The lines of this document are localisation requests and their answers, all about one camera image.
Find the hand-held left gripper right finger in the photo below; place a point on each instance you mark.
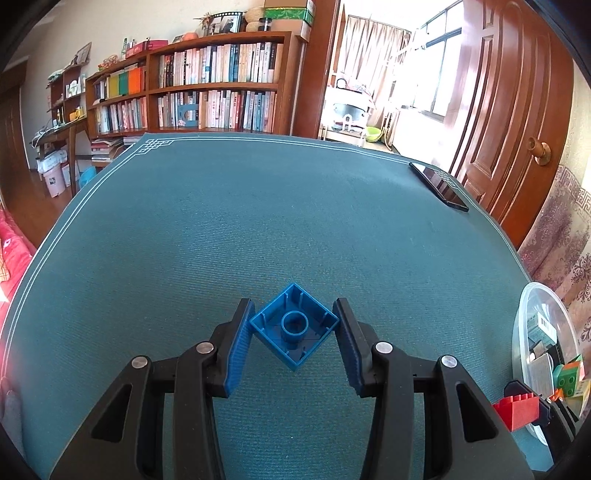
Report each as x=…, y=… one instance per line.
x=348, y=350

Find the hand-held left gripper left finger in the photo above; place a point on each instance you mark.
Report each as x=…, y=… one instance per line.
x=238, y=350

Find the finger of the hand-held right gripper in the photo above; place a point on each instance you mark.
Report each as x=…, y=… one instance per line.
x=545, y=413
x=519, y=390

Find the red building block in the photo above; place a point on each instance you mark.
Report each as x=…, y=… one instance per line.
x=517, y=413

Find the green and orange building block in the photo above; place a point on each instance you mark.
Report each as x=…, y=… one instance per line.
x=567, y=376

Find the blue building block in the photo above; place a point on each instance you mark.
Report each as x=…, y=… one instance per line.
x=277, y=318

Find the clear plastic container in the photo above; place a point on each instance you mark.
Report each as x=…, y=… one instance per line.
x=521, y=332

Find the small white and green carton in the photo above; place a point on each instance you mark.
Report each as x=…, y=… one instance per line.
x=541, y=327

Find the teal cloth-covered desktop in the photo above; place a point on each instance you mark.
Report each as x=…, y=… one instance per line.
x=277, y=221

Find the purple floral patterned cloth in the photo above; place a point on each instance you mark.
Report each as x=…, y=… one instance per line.
x=563, y=249

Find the black smartphone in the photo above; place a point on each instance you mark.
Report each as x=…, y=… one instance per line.
x=438, y=184

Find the green basin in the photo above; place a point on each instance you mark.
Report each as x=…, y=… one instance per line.
x=374, y=134

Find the blue stool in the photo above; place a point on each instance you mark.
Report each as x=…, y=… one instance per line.
x=87, y=179

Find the stack of books on floor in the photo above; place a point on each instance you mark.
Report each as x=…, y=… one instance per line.
x=111, y=150

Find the white balcony appliance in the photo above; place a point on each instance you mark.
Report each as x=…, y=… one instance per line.
x=348, y=113

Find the brass door knob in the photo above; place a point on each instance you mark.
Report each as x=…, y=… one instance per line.
x=541, y=151

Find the white storage bin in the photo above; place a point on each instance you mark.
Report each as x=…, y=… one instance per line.
x=67, y=174

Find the red blanket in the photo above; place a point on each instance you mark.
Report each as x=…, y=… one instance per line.
x=14, y=249

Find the pink storage bin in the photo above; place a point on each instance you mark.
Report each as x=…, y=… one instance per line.
x=54, y=182

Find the wooden bookcase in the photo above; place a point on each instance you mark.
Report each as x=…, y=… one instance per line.
x=152, y=90

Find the wooden panelled door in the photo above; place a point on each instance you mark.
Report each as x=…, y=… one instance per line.
x=508, y=115

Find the narrow wooden side table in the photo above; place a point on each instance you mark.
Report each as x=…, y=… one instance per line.
x=57, y=134

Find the wooden glazed door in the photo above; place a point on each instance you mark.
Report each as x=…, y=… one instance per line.
x=318, y=69

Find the rows of shelved books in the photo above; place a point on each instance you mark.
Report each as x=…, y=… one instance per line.
x=221, y=64

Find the beige curtain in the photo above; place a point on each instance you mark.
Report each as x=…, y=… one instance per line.
x=374, y=55

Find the window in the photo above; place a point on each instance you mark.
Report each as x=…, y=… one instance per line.
x=438, y=60

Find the wooden side shelf unit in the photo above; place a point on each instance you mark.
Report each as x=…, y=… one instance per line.
x=64, y=92

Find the flat red box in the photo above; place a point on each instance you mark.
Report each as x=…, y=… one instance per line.
x=147, y=46

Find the green box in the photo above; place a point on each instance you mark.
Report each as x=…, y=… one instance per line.
x=286, y=14

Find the brown cardboard box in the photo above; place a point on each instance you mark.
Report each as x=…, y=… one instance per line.
x=288, y=3

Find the film strip picture frame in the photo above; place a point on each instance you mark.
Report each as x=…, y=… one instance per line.
x=226, y=24

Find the small photo frame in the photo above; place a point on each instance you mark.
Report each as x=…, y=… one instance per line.
x=82, y=53

